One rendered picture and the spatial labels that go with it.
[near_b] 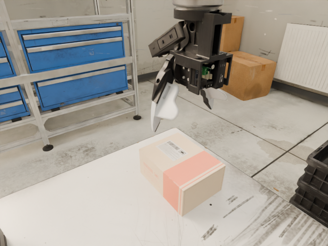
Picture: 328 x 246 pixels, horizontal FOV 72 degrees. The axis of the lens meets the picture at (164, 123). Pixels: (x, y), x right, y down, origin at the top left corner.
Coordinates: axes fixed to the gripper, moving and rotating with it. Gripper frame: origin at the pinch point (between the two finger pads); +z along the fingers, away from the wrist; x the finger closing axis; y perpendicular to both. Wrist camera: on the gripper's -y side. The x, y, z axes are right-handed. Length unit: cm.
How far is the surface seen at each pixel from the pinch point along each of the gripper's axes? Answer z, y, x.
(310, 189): 39, 15, 50
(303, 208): 49, 16, 50
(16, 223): 17.3, -10.2, -33.2
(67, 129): 76, -139, 2
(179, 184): 9.7, 6.4, -5.5
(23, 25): -3, -140, -7
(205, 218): 17.2, 11.3, -2.4
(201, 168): 9.7, 5.7, 1.0
